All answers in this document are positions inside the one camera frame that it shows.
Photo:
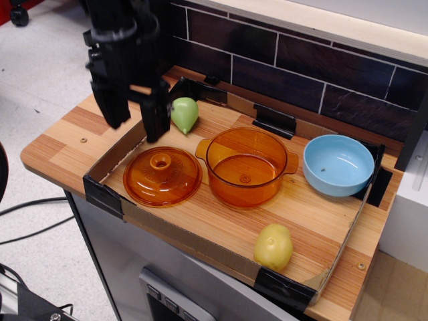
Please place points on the light blue bowl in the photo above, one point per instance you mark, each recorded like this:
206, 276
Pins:
337, 165

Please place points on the yellow plastic potato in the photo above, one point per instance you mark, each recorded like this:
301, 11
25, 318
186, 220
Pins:
273, 247

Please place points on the orange transparent pot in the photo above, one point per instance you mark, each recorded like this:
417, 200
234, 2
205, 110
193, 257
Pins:
245, 165

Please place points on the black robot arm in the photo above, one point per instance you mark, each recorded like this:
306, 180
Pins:
114, 14

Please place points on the black chair base with casters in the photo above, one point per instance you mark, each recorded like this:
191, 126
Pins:
20, 18

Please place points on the green plastic pear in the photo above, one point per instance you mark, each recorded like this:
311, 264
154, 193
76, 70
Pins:
185, 113

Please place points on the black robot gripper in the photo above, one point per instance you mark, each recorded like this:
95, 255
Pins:
128, 56

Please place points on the orange transparent pot lid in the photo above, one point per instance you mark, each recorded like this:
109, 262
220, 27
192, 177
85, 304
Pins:
162, 176

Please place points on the cardboard fence with black tape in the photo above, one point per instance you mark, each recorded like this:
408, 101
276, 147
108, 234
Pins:
334, 238

